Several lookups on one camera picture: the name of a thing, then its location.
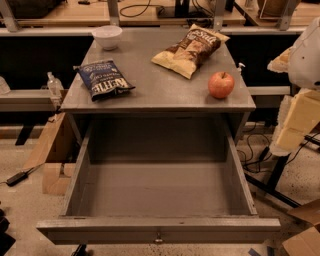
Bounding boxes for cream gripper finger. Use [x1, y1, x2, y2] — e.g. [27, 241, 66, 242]
[267, 48, 291, 73]
[270, 89, 320, 156]

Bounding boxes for red apple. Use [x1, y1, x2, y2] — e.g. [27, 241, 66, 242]
[208, 71, 235, 99]

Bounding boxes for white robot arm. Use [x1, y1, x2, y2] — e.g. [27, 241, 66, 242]
[267, 17, 320, 156]

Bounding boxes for grey open top drawer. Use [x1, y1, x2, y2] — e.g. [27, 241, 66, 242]
[37, 116, 280, 244]

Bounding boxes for metal drawer knob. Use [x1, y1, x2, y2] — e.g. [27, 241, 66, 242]
[154, 232, 164, 244]

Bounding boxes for small white pump bottle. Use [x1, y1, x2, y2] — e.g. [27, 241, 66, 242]
[237, 62, 246, 74]

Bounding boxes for brown yellow chips bag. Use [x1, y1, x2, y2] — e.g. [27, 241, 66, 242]
[151, 24, 229, 79]

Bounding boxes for cardboard box right corner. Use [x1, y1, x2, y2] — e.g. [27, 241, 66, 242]
[281, 199, 320, 256]

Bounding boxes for grey cabinet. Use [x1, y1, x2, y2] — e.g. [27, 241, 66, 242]
[62, 27, 255, 137]

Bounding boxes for white bowl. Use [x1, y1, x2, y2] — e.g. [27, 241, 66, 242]
[92, 25, 123, 50]

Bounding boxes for blue Kettle chips bag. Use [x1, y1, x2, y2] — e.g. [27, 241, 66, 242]
[73, 59, 134, 102]

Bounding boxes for clear sanitizer bottle left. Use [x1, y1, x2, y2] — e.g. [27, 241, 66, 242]
[47, 72, 64, 97]

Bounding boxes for cardboard box left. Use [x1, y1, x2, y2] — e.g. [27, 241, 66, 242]
[23, 113, 77, 196]

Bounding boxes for black power adapter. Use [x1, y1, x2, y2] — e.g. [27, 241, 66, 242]
[6, 172, 28, 187]

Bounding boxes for black floor cables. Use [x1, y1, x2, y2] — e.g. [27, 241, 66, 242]
[237, 122, 320, 174]

